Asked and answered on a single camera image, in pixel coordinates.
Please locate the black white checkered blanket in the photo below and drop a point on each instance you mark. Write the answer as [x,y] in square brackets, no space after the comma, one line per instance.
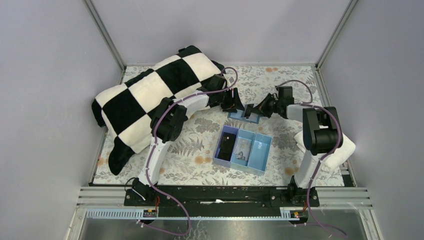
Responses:
[127,109]

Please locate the black card in box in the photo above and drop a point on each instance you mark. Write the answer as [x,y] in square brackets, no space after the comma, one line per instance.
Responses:
[226,150]

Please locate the purple open box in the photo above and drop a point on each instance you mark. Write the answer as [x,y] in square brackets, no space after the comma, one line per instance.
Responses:
[217,161]

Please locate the light blue middle box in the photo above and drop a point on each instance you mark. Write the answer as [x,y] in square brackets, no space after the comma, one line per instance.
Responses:
[242,165]

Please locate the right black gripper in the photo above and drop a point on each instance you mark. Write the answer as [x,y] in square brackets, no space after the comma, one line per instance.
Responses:
[262,106]

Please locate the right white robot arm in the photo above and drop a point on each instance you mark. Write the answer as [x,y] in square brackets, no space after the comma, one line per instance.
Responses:
[321,134]

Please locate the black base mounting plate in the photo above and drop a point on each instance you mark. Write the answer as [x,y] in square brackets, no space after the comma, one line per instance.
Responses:
[220,201]

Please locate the white folded towel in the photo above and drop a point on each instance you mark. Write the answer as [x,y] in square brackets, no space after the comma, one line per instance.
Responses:
[336,159]

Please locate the light blue right box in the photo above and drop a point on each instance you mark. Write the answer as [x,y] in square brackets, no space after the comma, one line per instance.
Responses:
[259,154]

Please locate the light blue box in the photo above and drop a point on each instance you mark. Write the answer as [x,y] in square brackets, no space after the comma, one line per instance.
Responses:
[242,165]
[259,154]

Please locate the floral patterned table mat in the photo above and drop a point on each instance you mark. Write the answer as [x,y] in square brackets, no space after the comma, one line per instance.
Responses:
[190,159]

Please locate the teal leather card holder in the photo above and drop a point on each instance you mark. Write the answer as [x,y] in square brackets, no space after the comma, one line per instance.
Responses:
[242,116]

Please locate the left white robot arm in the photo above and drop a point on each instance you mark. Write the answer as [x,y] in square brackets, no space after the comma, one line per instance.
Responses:
[167,126]

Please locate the aluminium frame rail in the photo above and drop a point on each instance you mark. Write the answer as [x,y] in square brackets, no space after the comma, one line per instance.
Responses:
[329,197]

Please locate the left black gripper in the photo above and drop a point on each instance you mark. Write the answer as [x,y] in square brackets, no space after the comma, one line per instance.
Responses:
[230,100]

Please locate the VIP card in box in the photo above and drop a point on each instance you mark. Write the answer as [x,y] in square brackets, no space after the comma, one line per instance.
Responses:
[242,156]

